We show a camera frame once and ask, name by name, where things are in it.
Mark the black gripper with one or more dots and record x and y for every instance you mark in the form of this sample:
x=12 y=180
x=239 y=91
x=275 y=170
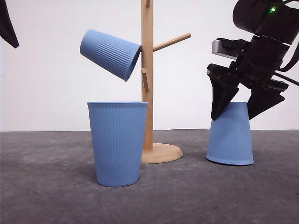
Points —
x=256 y=65

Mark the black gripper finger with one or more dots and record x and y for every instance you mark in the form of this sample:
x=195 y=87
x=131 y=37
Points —
x=6 y=27

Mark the blue ribbed cup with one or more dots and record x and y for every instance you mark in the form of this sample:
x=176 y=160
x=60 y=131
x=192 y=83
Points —
x=119 y=135
x=113 y=55
x=230 y=140

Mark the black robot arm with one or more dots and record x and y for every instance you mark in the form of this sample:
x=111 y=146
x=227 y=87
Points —
x=275 y=24

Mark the wooden cup tree stand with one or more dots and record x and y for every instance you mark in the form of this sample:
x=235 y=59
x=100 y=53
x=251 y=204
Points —
x=153 y=153

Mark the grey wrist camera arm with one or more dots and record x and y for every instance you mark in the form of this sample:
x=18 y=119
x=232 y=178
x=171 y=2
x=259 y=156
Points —
x=221 y=51

